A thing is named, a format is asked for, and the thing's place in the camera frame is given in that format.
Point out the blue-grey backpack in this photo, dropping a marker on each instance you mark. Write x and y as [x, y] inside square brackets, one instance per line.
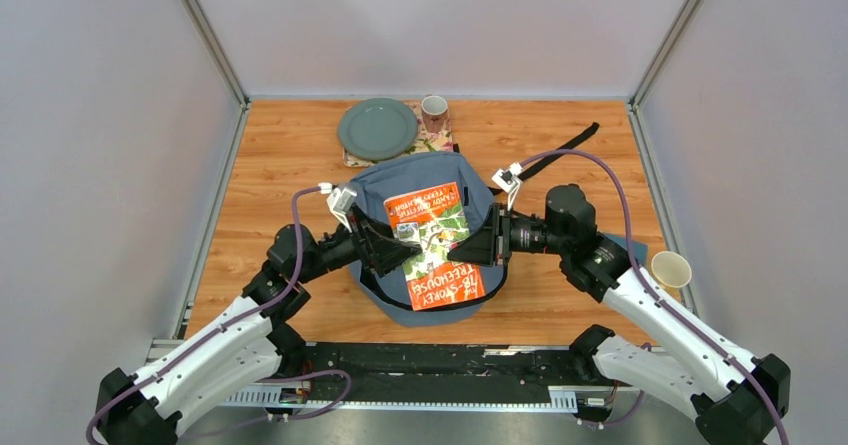
[407, 174]

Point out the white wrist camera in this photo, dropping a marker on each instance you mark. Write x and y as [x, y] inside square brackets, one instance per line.
[509, 181]
[339, 201]

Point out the floral placemat tray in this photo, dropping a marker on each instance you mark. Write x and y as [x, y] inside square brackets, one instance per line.
[424, 143]

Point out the yellow mug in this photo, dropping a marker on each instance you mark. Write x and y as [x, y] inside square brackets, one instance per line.
[671, 269]

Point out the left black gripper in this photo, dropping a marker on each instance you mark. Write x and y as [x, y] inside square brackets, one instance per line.
[380, 250]

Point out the pink patterned mug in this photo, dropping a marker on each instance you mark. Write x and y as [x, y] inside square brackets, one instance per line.
[434, 113]

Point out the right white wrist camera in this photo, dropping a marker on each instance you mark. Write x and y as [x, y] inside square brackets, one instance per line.
[509, 181]

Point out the orange treehouse book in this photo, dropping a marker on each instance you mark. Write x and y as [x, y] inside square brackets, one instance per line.
[434, 217]

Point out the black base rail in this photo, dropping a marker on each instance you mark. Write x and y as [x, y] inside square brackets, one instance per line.
[476, 378]

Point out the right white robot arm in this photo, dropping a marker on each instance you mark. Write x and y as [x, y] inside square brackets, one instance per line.
[733, 396]

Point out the green ceramic plate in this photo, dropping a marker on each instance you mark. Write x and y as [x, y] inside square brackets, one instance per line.
[377, 129]

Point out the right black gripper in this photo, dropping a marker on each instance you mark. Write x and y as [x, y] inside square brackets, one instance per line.
[480, 247]

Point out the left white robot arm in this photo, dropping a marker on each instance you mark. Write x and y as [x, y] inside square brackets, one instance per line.
[249, 341]

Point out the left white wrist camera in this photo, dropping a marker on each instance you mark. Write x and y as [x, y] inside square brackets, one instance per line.
[339, 201]

